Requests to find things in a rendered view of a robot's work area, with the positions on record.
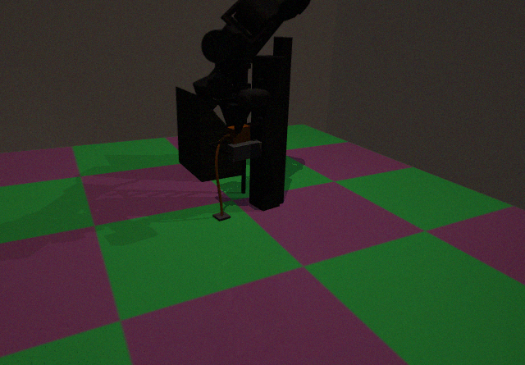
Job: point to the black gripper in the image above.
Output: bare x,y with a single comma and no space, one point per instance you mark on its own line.
237,106

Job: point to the orange power cord with plug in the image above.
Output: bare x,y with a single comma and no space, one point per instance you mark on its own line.
250,131

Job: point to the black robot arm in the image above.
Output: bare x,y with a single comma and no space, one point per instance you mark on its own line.
253,24

